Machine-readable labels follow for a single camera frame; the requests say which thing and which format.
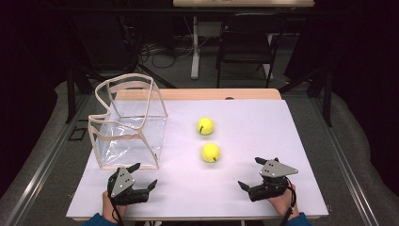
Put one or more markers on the person's left hand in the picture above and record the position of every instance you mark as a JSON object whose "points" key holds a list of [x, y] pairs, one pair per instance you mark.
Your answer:
{"points": [[108, 210]]}

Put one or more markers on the person's right hand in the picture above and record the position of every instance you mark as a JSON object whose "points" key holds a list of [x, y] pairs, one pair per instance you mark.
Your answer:
{"points": [[282, 204]]}

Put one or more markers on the dark curtain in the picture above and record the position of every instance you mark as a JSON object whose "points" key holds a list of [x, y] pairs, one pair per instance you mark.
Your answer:
{"points": [[370, 94], [25, 94]]}

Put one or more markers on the yellow tennis ball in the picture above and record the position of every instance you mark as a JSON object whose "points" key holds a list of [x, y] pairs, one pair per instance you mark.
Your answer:
{"points": [[205, 125], [210, 152]]}

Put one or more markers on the black metal stand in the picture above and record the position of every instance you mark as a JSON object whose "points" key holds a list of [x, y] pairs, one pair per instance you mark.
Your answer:
{"points": [[71, 100], [328, 103]]}

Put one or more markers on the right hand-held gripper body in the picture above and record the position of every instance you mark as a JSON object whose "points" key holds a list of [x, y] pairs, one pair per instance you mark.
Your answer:
{"points": [[276, 171]]}

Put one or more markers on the black folding chair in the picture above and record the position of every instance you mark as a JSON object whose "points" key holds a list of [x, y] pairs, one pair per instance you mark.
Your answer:
{"points": [[244, 50]]}

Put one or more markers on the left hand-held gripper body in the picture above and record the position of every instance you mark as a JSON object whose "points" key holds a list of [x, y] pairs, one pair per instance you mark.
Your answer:
{"points": [[122, 183]]}

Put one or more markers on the aluminium floor rail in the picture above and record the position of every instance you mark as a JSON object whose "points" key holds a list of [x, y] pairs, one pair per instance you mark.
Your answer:
{"points": [[345, 169], [40, 171]]}

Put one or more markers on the clear plastic bag beige trim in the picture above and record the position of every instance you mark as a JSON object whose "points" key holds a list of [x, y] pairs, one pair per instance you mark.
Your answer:
{"points": [[125, 147]]}

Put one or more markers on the white-legged background desk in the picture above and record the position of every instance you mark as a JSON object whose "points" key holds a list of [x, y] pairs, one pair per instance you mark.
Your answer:
{"points": [[219, 3]]}

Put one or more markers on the white table sheet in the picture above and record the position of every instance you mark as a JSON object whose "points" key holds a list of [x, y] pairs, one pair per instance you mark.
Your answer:
{"points": [[251, 141]]}

